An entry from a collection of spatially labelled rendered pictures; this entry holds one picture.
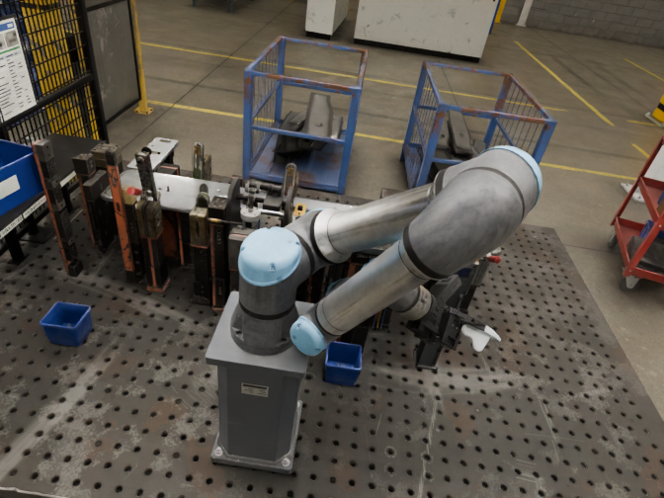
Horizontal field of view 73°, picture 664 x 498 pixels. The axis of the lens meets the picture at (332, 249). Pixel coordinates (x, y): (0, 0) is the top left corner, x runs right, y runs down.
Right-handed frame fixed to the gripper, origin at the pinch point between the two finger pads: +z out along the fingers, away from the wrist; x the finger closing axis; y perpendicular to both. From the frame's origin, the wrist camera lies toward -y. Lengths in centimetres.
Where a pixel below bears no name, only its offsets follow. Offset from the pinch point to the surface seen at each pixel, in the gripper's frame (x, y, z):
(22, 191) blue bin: -97, 6, -93
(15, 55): -116, -35, -117
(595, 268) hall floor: -87, -139, 230
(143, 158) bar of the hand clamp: -72, -15, -72
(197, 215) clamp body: -67, -7, -52
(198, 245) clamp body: -74, -1, -45
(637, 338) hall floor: -46, -83, 215
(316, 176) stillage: -230, -131, 60
